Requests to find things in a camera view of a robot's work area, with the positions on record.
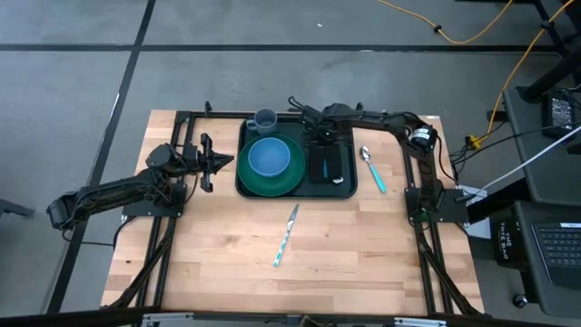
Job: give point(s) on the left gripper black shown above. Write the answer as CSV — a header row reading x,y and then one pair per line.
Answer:
x,y
206,163

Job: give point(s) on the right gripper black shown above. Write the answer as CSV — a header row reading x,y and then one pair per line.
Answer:
x,y
336,119

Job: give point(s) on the green plate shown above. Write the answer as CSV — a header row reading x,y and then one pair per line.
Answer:
x,y
254,184

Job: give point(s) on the blue bowl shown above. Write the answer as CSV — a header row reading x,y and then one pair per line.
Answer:
x,y
269,156

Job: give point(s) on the grey mug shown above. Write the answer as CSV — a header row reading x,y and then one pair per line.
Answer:
x,y
265,119

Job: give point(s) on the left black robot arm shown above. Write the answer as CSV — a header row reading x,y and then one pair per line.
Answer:
x,y
113,191

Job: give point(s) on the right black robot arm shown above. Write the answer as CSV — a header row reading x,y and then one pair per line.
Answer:
x,y
426,181

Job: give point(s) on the black serving tray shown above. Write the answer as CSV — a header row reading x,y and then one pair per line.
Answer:
x,y
308,190

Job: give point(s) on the black tote bag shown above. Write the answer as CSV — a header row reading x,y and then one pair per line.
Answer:
x,y
506,240

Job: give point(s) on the grey chair leg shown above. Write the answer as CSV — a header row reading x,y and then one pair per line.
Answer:
x,y
13,208

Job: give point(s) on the black rig crossbar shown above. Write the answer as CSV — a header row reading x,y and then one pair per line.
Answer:
x,y
68,318

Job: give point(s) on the black power adapter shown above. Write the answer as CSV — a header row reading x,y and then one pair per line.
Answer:
x,y
560,113

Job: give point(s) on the black stand leg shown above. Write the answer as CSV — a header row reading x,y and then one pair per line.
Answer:
x,y
554,75

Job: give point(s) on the black caster wheel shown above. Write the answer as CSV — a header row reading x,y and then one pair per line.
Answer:
x,y
520,301

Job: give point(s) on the black laptop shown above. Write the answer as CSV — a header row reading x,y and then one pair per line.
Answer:
x,y
560,247

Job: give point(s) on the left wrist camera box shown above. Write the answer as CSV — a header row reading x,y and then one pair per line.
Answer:
x,y
190,156

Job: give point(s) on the black aluminium table frame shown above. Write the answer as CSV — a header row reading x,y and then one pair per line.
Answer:
x,y
218,115

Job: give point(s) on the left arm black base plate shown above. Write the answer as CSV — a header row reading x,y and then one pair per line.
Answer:
x,y
136,209

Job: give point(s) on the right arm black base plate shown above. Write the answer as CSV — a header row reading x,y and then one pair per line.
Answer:
x,y
454,211

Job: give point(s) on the silver bracket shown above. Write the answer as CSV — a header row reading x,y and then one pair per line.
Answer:
x,y
420,322
168,319

